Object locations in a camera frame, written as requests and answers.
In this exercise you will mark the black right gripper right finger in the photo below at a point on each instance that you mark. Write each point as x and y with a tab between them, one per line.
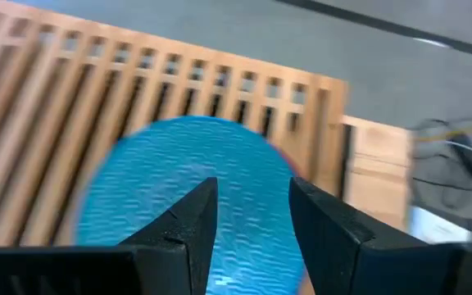
334	254

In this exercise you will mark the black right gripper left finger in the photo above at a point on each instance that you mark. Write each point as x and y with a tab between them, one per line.
187	246

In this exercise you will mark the pink wavy pattern bowl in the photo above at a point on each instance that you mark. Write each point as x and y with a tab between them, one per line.
158	172

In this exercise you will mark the wooden slatted shelf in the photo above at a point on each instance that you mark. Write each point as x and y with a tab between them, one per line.
96	82

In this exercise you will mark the white box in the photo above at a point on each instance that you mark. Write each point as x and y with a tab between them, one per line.
437	225

